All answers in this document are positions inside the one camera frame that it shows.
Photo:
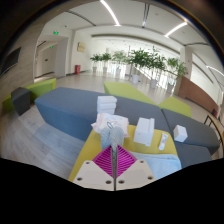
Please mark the large blue-grey bench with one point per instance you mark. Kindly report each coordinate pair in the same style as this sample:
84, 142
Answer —
66, 106

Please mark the ceiling light strips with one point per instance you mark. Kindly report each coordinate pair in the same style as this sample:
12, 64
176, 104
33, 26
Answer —
110, 13

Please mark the stack of white tissue packs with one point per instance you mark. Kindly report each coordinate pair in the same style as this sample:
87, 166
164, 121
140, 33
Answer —
106, 105

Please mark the dark grey block seat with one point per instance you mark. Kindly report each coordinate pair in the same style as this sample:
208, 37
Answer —
20, 100

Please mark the green exit sign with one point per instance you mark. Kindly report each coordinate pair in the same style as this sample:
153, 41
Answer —
55, 33

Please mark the small white tube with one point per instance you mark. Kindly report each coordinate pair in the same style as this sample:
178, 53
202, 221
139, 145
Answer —
163, 141

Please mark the lime green bench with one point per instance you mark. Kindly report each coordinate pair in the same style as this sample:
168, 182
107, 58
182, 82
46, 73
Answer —
41, 87
125, 90
175, 106

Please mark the black wall screen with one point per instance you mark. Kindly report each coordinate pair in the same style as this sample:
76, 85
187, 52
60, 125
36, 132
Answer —
10, 60

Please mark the red bin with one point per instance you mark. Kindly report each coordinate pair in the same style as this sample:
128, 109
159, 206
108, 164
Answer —
77, 69

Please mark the yellow framed wall picture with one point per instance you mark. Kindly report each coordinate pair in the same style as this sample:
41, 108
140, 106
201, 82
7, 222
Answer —
81, 47

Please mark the row of potted plants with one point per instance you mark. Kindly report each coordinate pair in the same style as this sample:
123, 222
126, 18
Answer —
140, 58

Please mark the white plastic-wrapped packet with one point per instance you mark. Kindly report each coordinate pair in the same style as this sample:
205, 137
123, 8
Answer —
117, 119

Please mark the small white cube box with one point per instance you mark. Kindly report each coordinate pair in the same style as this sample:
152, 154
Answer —
180, 133

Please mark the light blue towel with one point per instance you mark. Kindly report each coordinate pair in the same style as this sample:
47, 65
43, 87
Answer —
160, 163

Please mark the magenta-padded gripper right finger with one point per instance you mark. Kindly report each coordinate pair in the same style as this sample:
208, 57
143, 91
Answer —
136, 175

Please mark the wooden table with black legs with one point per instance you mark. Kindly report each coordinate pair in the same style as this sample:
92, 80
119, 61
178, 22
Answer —
216, 122

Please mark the white tissue box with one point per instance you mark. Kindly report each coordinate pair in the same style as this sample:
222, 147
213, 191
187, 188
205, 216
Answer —
144, 131

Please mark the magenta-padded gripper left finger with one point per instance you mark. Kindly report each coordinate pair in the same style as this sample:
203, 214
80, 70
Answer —
91, 175

